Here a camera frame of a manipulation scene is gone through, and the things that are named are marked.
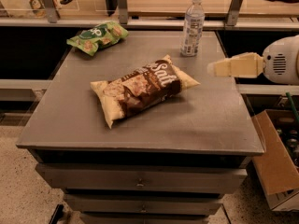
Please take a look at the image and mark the top cabinet drawer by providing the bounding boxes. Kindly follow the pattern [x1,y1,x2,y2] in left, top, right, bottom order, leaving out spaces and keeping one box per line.
[36,163,247,194]

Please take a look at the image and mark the cabinet drawer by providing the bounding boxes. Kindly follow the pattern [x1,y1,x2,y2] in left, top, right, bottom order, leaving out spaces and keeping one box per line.
[36,163,247,194]
[80,213,208,224]
[64,194,221,216]

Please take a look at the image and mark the green pole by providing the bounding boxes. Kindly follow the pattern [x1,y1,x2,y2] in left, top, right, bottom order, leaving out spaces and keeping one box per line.
[286,92,299,124]

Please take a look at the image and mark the green rice chip bag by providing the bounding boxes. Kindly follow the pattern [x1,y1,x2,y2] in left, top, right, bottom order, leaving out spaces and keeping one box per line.
[66,21,128,56]

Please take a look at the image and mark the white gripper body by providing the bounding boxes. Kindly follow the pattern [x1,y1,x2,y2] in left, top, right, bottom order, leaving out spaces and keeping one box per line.
[263,35,299,85]

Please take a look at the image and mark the grey drawer cabinet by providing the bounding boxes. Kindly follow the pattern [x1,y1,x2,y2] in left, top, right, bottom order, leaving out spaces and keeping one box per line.
[15,30,265,224]

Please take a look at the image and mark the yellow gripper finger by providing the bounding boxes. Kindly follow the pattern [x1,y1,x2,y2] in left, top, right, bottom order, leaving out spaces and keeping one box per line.
[207,58,263,78]
[227,52,263,61]

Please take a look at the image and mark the bottom cabinet drawer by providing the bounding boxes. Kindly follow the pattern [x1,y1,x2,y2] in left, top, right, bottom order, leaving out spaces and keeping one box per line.
[80,213,208,224]

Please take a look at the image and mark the middle cabinet drawer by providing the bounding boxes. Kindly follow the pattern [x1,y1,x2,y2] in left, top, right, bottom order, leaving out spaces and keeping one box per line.
[64,194,221,216]

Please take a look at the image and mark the brown and cream chip bag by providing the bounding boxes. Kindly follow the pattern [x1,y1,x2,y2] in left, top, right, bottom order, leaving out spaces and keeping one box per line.
[91,55,199,128]

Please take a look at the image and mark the cardboard box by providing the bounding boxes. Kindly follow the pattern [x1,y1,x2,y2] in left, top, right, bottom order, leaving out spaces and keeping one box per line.
[252,110,299,212]

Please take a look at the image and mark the clear plastic water bottle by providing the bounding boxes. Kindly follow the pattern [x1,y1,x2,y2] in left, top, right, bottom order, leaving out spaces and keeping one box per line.
[180,0,205,57]

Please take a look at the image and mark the orange snack bag behind glass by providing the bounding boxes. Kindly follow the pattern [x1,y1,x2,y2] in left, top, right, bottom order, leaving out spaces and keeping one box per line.
[29,0,61,22]

